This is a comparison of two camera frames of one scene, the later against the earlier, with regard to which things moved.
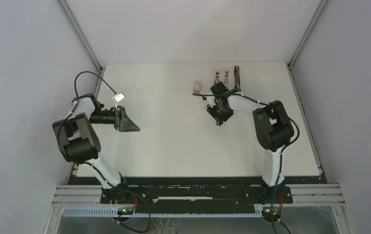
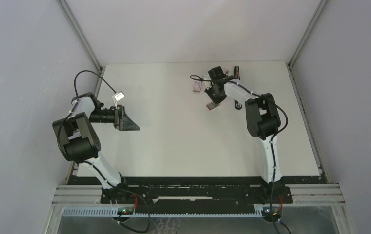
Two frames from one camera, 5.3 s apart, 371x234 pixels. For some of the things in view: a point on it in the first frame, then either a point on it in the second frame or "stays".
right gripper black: x=220 y=119 -> x=218 y=100
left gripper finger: x=129 y=126 stays
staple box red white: x=197 y=86 stays
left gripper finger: x=124 y=113 stays
